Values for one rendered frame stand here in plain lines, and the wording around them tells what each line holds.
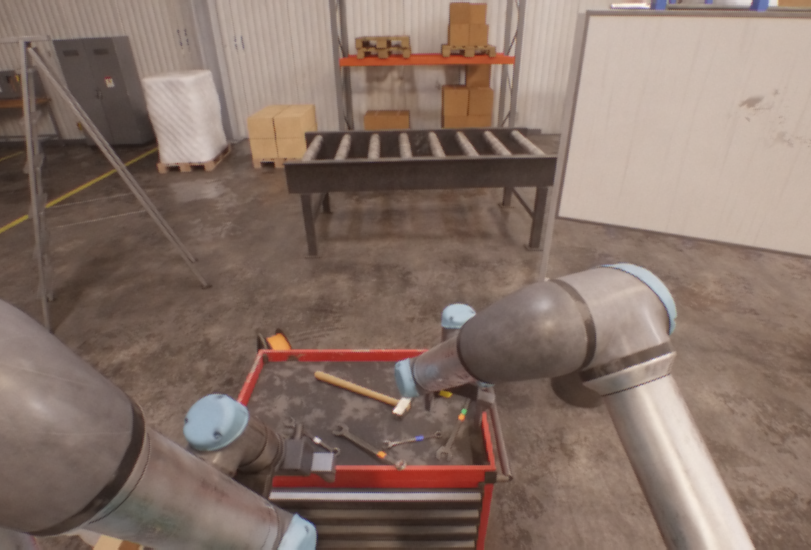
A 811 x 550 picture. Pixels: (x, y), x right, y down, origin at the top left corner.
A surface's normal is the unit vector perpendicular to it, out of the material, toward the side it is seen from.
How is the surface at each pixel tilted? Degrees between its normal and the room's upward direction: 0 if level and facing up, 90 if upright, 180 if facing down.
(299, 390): 0
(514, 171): 90
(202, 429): 25
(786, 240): 90
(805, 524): 0
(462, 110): 90
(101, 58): 90
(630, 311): 40
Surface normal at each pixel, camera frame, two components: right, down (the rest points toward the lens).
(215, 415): -0.18, -0.59
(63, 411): 0.88, -0.27
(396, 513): -0.02, -0.72
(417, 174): 0.04, 0.50
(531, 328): -0.42, -0.16
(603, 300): 0.19, -0.47
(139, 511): 0.71, 0.46
